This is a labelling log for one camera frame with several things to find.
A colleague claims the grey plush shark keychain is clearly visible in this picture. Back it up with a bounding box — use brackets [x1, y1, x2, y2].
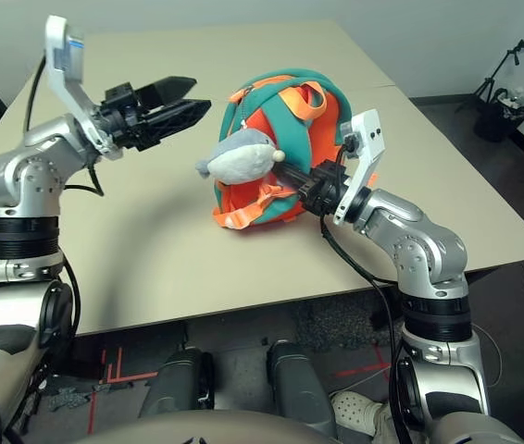
[194, 128, 287, 181]

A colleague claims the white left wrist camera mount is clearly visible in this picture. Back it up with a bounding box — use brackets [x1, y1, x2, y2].
[44, 15, 124, 161]

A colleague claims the white perforated bystander shoe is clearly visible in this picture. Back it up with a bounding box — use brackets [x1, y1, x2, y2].
[331, 390, 386, 436]

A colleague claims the dark grey robot left leg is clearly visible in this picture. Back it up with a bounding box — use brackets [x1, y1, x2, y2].
[139, 347, 217, 415]

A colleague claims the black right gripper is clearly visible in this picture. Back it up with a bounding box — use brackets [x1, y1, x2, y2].
[270, 159, 351, 216]

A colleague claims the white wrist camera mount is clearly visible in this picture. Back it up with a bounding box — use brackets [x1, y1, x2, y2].
[44, 15, 124, 161]
[333, 109, 387, 227]

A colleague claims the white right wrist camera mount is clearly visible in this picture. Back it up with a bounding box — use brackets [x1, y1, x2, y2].
[333, 109, 387, 227]

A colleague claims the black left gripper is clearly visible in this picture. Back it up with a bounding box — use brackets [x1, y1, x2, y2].
[99, 76, 212, 152]

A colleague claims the khaki bystander trouser leg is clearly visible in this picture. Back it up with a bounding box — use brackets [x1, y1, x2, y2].
[372, 406, 411, 444]

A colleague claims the black trash bin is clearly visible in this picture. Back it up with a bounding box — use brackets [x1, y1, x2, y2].
[473, 87, 524, 142]

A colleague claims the dark grey robot leg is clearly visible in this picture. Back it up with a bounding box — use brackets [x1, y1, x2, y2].
[139, 347, 217, 415]
[266, 340, 337, 436]

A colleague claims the grey robot torso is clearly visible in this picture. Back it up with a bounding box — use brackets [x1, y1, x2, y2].
[71, 409, 346, 444]

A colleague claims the black tripod stand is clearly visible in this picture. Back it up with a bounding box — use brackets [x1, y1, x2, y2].
[455, 40, 524, 115]

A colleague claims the dark grey robot right leg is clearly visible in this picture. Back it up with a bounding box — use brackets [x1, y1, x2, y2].
[266, 340, 337, 436]

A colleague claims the teal and orange backpack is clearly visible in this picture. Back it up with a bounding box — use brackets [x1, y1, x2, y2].
[210, 68, 380, 231]

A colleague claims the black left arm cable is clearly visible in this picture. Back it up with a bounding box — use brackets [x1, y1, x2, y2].
[5, 55, 106, 444]

